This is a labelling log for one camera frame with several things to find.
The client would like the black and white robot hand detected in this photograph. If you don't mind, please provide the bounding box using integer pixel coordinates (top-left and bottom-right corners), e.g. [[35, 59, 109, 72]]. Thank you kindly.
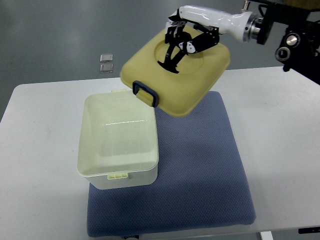
[[158, 5, 261, 74]]

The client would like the yellow box lid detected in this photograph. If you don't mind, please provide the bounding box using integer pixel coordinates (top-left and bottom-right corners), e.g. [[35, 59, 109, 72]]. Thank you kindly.
[[120, 30, 231, 117]]

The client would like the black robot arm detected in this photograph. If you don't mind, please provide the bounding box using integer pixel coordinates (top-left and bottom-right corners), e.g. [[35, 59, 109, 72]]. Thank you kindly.
[[243, 0, 320, 84]]

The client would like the brown cardboard box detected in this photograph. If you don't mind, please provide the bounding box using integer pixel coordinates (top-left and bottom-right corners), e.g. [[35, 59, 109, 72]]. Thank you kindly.
[[283, 0, 320, 10]]

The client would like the white storage box base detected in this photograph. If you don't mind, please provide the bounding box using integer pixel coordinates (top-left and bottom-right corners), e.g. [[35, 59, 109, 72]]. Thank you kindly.
[[77, 90, 159, 190]]

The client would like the upper metal floor plate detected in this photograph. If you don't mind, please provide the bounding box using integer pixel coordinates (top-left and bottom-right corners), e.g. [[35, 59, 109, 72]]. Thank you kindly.
[[100, 53, 113, 63]]

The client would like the blue padded mat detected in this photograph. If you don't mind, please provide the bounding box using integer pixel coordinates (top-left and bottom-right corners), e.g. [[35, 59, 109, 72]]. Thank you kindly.
[[87, 91, 256, 237]]

